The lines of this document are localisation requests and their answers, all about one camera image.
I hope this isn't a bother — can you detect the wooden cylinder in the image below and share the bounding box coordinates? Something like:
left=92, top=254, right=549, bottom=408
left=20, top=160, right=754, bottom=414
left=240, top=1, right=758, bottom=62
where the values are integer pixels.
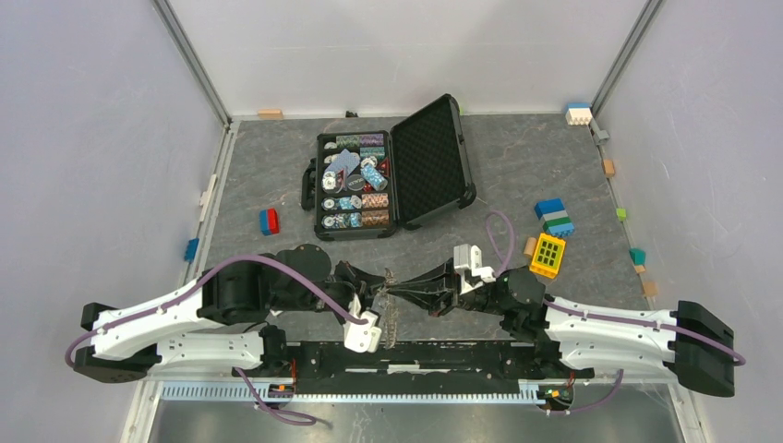
left=523, top=237, right=537, bottom=258

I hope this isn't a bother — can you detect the black poker chip case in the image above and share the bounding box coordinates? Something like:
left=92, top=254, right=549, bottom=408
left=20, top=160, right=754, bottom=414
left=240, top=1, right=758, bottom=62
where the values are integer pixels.
left=301, top=94, right=476, bottom=241

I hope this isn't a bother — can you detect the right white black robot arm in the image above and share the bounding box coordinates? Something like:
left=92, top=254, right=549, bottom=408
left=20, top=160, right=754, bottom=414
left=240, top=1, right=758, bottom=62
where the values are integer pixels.
left=386, top=265, right=744, bottom=398

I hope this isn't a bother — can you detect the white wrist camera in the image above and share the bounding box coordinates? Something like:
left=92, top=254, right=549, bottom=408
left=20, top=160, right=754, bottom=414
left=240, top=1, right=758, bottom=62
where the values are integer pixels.
left=343, top=295, right=382, bottom=353
left=452, top=244, right=496, bottom=295

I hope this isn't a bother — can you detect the yellow window brick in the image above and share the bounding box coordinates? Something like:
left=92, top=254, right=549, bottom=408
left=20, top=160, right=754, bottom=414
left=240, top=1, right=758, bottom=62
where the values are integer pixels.
left=529, top=233, right=566, bottom=280

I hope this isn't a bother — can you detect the tan wooden block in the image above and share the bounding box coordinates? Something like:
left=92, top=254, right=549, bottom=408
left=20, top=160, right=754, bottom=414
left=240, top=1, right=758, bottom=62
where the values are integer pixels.
left=257, top=109, right=284, bottom=120

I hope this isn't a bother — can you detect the large ring of keyrings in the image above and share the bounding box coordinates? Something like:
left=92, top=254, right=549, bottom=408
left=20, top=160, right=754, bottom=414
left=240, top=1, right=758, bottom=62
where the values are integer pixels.
left=371, top=268, right=403, bottom=351

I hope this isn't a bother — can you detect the white blue corner brick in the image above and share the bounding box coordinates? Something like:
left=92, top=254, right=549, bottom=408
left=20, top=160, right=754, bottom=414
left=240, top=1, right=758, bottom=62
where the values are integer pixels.
left=565, top=102, right=593, bottom=126

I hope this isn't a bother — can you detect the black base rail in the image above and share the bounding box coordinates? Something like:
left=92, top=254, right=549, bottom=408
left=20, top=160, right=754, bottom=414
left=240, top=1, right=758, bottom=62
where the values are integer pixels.
left=247, top=341, right=595, bottom=395

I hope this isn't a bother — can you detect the blue brick on left rail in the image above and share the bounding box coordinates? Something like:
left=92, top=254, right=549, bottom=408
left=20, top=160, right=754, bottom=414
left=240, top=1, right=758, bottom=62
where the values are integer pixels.
left=183, top=238, right=199, bottom=263

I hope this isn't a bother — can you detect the red blue brick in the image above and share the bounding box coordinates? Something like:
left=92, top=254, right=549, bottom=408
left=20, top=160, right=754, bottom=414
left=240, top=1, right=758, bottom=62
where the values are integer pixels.
left=259, top=209, right=280, bottom=236

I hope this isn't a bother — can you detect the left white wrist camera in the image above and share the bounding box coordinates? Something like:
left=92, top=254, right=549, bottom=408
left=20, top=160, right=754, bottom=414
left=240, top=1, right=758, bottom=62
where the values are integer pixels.
left=343, top=295, right=382, bottom=353

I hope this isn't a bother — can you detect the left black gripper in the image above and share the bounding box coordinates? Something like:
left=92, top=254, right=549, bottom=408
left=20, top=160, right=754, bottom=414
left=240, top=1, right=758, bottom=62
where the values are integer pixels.
left=272, top=261, right=387, bottom=328

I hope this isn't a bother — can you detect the tan block right edge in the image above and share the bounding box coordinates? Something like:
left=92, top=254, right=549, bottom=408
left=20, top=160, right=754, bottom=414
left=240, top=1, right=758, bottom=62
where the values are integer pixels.
left=642, top=281, right=658, bottom=298

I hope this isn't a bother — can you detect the blue green brick stack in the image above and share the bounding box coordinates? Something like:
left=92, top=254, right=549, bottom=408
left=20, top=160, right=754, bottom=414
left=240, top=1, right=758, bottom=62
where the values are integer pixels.
left=534, top=198, right=575, bottom=238

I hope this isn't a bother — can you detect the orange block right edge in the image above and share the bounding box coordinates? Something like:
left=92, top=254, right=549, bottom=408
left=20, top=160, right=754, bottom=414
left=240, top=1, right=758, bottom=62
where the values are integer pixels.
left=602, top=159, right=616, bottom=179

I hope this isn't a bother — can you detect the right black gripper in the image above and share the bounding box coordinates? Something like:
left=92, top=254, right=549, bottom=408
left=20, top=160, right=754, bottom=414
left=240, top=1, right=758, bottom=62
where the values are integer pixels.
left=386, top=256, right=509, bottom=317

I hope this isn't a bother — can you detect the black dealer button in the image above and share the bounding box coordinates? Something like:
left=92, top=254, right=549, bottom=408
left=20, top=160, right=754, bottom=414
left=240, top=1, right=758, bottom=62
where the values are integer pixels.
left=345, top=174, right=366, bottom=192

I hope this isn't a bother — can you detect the teal brick right edge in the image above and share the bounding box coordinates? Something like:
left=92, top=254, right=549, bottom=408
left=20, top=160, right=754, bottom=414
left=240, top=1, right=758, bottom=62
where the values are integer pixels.
left=629, top=247, right=646, bottom=266

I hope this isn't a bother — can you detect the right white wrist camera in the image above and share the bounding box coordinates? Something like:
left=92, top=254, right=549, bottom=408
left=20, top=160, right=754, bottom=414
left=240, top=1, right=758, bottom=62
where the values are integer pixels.
left=452, top=244, right=496, bottom=295

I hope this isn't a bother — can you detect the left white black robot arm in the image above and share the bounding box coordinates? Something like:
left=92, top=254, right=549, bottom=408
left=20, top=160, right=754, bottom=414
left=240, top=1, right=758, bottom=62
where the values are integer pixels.
left=65, top=244, right=388, bottom=383

